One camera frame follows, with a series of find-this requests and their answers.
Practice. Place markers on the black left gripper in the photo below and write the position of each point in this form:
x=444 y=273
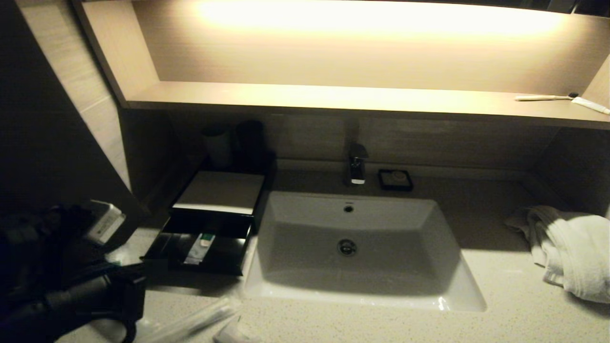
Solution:
x=90 y=293

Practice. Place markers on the long plain white packet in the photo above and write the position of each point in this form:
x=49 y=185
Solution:
x=195 y=320

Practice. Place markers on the puffy white pouch packet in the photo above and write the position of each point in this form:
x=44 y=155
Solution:
x=231 y=333

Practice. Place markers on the dark brown cup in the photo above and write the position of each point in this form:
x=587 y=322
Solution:
x=249 y=143

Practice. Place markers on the black and orange left arm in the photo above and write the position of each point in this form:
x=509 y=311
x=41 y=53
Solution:
x=33 y=252

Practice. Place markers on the small white tube green cap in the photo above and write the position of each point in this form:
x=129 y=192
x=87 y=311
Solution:
x=198 y=250

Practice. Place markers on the pale grey cup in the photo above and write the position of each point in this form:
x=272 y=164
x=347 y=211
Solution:
x=218 y=145

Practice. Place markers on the chrome sink drain plug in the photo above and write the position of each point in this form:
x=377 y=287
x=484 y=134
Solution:
x=347 y=247

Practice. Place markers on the white ceramic sink basin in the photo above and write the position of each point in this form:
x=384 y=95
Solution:
x=362 y=257

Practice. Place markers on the chrome faucet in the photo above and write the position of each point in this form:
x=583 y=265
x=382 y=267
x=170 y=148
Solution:
x=356 y=166

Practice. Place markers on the black soap dish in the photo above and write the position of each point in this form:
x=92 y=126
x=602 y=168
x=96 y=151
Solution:
x=395 y=180

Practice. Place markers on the warm LED light strip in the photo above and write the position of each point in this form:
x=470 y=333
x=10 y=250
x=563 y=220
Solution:
x=381 y=16

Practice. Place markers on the white terry towel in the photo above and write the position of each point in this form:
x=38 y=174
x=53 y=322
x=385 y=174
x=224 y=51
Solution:
x=576 y=252

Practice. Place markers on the white toothbrush black head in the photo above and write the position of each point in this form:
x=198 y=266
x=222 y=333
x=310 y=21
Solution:
x=543 y=97

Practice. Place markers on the white toothpaste tube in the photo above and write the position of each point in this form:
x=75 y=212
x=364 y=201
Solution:
x=591 y=105

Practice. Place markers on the wooden wall shelf niche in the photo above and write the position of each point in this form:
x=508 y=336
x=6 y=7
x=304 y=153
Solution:
x=333 y=97

